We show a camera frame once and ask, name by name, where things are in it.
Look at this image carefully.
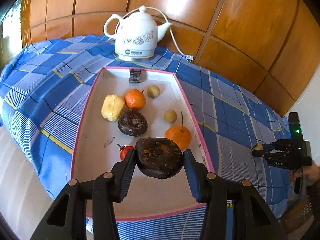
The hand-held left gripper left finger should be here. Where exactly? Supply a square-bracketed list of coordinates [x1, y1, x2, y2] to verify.
[36, 149, 137, 240]

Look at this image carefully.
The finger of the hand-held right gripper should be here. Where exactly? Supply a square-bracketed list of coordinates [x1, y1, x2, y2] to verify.
[262, 141, 292, 152]
[252, 150, 275, 158]

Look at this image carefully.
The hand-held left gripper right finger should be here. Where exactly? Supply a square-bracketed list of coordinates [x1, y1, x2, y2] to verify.
[183, 149, 288, 240]

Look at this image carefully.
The small red tomato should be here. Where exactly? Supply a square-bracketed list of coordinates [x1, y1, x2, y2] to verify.
[117, 144, 135, 162]

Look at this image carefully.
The pink-rimmed white tray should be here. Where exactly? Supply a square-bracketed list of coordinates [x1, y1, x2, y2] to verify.
[71, 66, 215, 222]

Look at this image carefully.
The dark brown round pastry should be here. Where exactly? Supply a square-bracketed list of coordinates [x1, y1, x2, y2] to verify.
[135, 137, 184, 179]

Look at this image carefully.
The orange with long stem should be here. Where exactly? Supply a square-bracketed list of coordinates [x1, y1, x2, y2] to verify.
[164, 111, 192, 152]

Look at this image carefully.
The dark brown oval pastry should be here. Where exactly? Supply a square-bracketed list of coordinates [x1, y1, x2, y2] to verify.
[118, 109, 148, 137]

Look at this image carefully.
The small tan round fruit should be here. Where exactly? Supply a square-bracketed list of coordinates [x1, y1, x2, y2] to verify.
[164, 110, 178, 124]
[146, 85, 160, 98]

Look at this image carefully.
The yellow peeled fruit chunk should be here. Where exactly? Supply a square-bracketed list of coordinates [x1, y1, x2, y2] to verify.
[101, 94, 125, 122]

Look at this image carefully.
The stemless orange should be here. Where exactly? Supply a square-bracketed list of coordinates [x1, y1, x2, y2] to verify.
[124, 89, 146, 110]

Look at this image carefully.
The dark brown cube piece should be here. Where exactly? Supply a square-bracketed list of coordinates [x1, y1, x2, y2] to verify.
[129, 69, 142, 83]

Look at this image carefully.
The person's right forearm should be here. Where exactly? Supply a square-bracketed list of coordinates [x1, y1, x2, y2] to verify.
[280, 187, 318, 234]

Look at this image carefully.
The person's right hand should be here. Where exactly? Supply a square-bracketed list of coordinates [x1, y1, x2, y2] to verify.
[291, 164, 320, 188]

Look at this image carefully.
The blue plaid cloth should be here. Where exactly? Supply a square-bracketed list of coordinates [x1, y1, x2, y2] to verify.
[0, 35, 308, 240]

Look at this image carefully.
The silver kettle base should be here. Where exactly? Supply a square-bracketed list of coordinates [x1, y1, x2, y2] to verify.
[114, 50, 155, 62]

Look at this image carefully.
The white ceramic electric kettle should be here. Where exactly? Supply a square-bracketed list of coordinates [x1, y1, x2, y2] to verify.
[104, 5, 173, 57]

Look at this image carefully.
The wooden wardrobe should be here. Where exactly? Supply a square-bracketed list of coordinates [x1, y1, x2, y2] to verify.
[20, 0, 320, 117]

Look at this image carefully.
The white kettle power cord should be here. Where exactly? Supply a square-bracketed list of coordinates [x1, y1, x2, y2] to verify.
[125, 6, 194, 62]

